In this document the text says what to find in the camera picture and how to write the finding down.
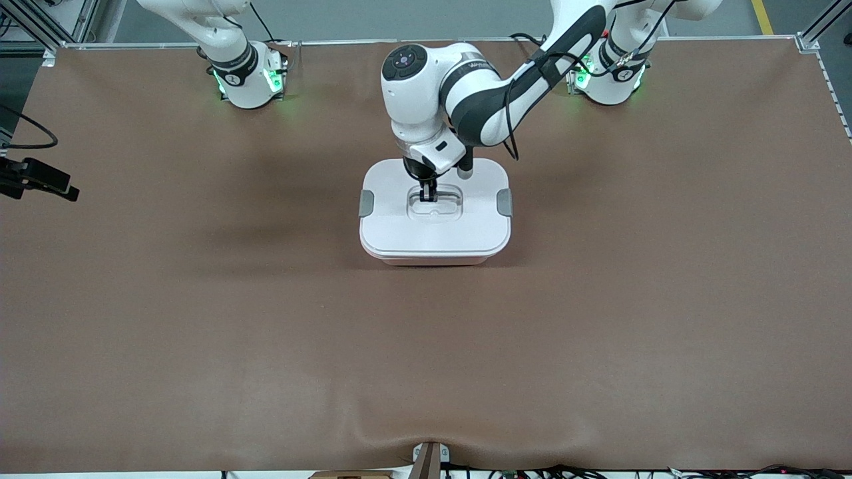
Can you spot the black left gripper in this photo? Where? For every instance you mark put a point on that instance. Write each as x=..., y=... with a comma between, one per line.
x=421, y=173

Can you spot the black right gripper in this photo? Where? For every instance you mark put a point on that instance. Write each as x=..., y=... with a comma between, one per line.
x=26, y=174

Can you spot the white box lid grey latches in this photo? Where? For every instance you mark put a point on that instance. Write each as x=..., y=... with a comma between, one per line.
x=399, y=233

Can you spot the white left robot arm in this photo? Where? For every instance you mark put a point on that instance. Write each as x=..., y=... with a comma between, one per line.
x=419, y=106

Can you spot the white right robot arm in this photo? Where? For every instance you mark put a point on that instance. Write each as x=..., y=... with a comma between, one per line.
x=243, y=80

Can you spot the pink plastic box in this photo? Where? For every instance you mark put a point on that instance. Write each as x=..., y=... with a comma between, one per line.
x=432, y=261

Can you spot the brown table mat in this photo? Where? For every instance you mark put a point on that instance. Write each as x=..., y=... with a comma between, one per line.
x=426, y=359

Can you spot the silver table edge rail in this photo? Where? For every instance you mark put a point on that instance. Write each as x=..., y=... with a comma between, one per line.
x=333, y=42

